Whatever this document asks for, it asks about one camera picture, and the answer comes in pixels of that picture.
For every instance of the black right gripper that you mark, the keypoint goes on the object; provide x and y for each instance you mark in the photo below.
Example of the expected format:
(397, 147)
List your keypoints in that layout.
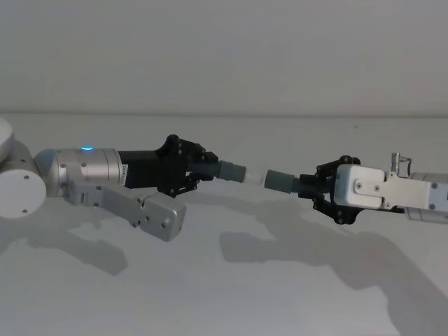
(346, 215)

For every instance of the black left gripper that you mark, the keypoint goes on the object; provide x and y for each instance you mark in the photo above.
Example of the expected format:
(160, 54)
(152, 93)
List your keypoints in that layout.
(147, 169)

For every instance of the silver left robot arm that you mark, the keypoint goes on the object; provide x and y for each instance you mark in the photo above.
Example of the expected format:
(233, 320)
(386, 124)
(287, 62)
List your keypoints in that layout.
(98, 164)

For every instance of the white curtain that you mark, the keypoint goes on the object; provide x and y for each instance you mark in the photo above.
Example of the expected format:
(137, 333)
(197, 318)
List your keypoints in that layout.
(224, 52)

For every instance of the white table cloth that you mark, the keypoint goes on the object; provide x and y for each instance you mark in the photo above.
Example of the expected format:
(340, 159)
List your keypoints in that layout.
(210, 297)

